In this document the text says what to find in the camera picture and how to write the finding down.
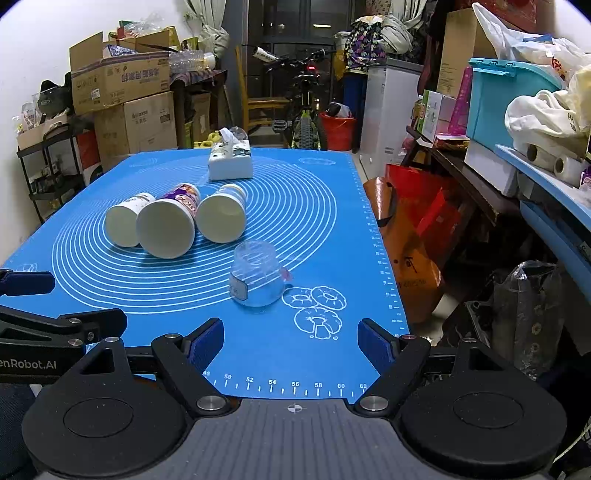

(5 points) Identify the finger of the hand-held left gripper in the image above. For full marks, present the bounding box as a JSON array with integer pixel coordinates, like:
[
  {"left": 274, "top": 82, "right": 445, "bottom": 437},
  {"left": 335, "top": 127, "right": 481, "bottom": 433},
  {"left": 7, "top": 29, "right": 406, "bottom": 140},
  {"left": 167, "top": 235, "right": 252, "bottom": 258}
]
[
  {"left": 0, "top": 270, "right": 57, "bottom": 296},
  {"left": 0, "top": 306, "right": 128, "bottom": 355}
]

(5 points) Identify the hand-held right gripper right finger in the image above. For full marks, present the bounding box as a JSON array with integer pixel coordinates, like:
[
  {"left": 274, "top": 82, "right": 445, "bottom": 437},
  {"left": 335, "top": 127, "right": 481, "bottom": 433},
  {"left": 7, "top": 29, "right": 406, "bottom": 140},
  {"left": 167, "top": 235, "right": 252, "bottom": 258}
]
[{"left": 355, "top": 318, "right": 513, "bottom": 418}]

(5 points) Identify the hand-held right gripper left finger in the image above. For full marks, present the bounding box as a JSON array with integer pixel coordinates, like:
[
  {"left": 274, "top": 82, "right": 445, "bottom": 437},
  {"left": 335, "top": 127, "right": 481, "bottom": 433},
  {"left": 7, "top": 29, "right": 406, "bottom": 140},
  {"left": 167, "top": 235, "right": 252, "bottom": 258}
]
[{"left": 60, "top": 318, "right": 232, "bottom": 418}]

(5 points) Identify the clear plastic measuring cup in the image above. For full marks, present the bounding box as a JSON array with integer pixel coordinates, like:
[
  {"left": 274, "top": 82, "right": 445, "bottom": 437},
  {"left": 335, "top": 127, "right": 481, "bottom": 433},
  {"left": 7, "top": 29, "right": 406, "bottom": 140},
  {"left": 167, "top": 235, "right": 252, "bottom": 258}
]
[{"left": 229, "top": 239, "right": 294, "bottom": 308}]

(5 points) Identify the small white paper cup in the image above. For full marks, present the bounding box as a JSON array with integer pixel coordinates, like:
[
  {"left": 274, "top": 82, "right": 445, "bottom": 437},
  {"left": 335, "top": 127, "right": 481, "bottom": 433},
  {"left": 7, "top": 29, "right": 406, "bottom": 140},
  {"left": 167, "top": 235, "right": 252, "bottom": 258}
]
[{"left": 103, "top": 192, "right": 157, "bottom": 248}]

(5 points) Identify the purple print paper cup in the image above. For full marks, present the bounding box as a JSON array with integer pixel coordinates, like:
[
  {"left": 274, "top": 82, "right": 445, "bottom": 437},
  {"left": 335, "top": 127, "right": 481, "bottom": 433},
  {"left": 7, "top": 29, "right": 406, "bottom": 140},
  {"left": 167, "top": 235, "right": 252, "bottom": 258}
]
[{"left": 135, "top": 182, "right": 202, "bottom": 260}]

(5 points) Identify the white blue print paper cup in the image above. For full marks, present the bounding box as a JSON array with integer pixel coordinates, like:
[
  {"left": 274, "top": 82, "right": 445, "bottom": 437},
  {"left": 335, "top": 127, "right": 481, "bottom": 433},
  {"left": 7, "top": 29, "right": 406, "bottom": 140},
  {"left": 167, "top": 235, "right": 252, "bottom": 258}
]
[{"left": 196, "top": 183, "right": 248, "bottom": 244}]

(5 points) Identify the orange red shopping bag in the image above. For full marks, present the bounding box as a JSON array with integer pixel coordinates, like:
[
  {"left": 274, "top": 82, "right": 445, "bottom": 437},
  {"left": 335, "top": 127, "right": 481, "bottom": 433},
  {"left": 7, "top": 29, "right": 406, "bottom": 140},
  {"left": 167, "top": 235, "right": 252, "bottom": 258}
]
[{"left": 363, "top": 163, "right": 463, "bottom": 324}]

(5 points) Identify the black metal shelf rack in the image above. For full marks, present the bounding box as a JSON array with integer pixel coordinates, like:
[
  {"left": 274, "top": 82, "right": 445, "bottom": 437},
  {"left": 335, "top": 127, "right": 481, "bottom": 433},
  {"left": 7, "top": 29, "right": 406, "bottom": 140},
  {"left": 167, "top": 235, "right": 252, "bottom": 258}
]
[{"left": 17, "top": 121, "right": 100, "bottom": 223}]

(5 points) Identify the blue silicone baking mat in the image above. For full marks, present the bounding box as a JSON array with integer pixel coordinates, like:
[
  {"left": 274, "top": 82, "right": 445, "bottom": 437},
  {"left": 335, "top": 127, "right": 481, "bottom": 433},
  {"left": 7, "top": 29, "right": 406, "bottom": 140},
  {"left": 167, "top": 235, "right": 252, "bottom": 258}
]
[{"left": 0, "top": 147, "right": 410, "bottom": 408}]

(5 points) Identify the white tissue box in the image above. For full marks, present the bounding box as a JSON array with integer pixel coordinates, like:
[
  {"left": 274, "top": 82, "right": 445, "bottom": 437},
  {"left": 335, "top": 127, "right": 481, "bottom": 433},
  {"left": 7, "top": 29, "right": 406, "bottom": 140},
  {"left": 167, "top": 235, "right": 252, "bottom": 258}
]
[{"left": 207, "top": 127, "right": 254, "bottom": 181}]

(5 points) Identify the black soft bag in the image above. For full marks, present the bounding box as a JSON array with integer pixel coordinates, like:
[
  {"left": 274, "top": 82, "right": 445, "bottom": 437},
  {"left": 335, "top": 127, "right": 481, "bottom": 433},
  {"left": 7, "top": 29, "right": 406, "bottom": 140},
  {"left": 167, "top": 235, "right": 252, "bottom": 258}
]
[{"left": 39, "top": 79, "right": 75, "bottom": 123}]

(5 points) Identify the dark wooden side table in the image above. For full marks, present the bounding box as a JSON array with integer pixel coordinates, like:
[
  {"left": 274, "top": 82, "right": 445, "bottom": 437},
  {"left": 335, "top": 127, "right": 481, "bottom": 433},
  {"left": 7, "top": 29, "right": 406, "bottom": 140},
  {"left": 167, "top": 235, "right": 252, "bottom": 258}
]
[{"left": 406, "top": 126, "right": 523, "bottom": 223}]

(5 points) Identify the closed brown cardboard box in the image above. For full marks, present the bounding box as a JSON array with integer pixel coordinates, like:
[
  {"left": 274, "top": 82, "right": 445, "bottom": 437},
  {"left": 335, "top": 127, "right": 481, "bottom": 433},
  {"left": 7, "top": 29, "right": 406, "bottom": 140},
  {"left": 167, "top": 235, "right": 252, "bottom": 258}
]
[{"left": 94, "top": 91, "right": 179, "bottom": 172}]

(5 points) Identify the yellow plastic toy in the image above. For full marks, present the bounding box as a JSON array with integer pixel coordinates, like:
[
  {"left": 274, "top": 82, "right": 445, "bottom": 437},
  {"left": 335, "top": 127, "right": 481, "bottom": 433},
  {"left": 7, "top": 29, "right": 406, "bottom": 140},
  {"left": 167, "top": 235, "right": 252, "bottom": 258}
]
[{"left": 193, "top": 131, "right": 223, "bottom": 150}]

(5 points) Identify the white flat box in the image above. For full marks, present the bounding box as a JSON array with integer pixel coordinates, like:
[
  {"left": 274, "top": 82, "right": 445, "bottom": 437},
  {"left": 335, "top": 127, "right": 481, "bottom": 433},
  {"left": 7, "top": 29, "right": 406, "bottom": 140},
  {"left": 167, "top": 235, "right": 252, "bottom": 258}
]
[{"left": 464, "top": 138, "right": 521, "bottom": 198}]

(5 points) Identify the red plastic bucket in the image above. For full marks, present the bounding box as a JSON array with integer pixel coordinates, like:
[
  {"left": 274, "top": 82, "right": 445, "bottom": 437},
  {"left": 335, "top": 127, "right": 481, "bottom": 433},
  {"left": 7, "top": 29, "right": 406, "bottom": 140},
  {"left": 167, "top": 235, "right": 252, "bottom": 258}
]
[{"left": 320, "top": 113, "right": 358, "bottom": 152}]

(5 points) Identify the light blue desk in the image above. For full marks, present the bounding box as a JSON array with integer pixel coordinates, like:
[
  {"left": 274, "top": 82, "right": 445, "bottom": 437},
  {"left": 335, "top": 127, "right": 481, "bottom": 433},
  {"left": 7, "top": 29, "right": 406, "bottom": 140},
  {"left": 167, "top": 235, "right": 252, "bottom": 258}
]
[{"left": 495, "top": 143, "right": 591, "bottom": 297}]

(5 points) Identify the open brown cardboard box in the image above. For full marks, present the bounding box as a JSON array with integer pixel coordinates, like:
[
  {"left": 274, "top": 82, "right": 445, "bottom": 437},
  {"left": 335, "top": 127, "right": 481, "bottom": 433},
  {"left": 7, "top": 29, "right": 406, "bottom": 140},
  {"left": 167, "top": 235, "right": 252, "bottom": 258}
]
[{"left": 69, "top": 30, "right": 172, "bottom": 116}]

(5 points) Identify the white chest freezer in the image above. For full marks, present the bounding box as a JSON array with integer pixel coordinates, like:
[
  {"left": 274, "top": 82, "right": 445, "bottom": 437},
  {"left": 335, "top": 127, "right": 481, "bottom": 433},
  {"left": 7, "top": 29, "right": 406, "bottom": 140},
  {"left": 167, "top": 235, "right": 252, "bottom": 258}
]
[{"left": 359, "top": 57, "right": 424, "bottom": 175}]

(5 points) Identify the green white carton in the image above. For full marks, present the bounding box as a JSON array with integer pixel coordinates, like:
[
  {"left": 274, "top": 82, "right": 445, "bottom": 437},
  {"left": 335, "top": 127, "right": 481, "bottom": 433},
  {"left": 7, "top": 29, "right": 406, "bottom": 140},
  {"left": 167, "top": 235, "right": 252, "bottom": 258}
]
[{"left": 417, "top": 89, "right": 458, "bottom": 142}]

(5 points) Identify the bicycle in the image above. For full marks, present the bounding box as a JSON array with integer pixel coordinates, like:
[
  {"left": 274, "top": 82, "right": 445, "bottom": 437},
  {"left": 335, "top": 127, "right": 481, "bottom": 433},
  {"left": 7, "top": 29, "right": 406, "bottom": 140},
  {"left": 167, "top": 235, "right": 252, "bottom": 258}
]
[{"left": 252, "top": 45, "right": 343, "bottom": 151}]

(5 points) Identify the wooden chair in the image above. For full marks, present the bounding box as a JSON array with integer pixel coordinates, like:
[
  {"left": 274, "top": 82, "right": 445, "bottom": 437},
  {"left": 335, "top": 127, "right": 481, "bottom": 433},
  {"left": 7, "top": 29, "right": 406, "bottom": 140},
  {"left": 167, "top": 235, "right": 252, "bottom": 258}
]
[{"left": 235, "top": 45, "right": 296, "bottom": 136}]

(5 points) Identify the white paper roll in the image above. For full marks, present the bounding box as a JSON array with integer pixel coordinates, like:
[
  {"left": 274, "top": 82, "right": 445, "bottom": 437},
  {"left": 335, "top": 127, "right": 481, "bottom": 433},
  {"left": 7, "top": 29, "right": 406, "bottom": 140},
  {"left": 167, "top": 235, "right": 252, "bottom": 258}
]
[
  {"left": 553, "top": 155, "right": 585, "bottom": 186},
  {"left": 526, "top": 143, "right": 560, "bottom": 170}
]

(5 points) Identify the pink flat box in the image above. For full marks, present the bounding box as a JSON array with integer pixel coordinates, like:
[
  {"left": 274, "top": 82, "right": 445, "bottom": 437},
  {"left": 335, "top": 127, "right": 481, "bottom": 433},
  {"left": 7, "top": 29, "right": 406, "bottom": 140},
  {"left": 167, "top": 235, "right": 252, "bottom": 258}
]
[{"left": 450, "top": 65, "right": 474, "bottom": 136}]

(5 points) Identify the dark brown table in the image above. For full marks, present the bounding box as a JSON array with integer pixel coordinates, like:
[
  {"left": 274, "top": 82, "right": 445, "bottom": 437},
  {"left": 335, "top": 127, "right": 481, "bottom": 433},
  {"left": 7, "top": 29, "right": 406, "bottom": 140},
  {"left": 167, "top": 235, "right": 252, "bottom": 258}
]
[{"left": 168, "top": 69, "right": 230, "bottom": 149}]

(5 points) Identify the turquoise plastic storage bin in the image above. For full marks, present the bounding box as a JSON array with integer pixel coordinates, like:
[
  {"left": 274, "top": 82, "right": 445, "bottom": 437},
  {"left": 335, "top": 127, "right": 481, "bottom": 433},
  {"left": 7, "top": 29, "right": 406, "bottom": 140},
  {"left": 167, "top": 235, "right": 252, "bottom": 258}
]
[{"left": 466, "top": 57, "right": 563, "bottom": 154}]

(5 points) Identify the white crumpled cloth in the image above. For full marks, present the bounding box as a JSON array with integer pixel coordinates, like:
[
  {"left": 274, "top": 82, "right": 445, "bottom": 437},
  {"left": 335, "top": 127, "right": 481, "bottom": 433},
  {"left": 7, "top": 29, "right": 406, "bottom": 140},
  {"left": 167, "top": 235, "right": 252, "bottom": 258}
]
[{"left": 504, "top": 69, "right": 591, "bottom": 161}]

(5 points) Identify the floral fabric bag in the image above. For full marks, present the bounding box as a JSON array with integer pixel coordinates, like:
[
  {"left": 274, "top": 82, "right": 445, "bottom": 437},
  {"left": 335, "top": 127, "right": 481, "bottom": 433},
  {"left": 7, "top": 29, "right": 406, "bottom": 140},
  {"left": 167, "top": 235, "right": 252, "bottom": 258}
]
[{"left": 345, "top": 16, "right": 394, "bottom": 73}]

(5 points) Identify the tall brown cardboard box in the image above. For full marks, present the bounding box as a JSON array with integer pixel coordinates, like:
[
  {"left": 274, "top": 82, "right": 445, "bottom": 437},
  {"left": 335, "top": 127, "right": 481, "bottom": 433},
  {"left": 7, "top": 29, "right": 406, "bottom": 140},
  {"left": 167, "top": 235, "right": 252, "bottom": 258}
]
[{"left": 436, "top": 8, "right": 498, "bottom": 99}]

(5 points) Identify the tied beige curtain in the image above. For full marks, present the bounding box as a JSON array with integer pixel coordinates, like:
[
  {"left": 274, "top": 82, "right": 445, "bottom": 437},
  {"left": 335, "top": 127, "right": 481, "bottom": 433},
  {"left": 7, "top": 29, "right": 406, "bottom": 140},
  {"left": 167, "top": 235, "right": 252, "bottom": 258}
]
[{"left": 184, "top": 0, "right": 230, "bottom": 59}]

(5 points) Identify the grey cloth bundle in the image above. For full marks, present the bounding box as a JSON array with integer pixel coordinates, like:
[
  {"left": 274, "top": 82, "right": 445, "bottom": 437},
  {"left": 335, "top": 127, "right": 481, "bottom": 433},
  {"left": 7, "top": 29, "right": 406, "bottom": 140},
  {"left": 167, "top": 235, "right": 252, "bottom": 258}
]
[{"left": 383, "top": 0, "right": 437, "bottom": 57}]

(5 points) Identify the white plastic bag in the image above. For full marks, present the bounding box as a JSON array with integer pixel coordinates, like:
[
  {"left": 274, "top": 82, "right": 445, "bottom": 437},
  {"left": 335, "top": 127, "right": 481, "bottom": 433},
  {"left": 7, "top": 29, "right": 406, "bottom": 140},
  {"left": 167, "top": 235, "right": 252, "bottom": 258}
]
[{"left": 471, "top": 2, "right": 591, "bottom": 85}]

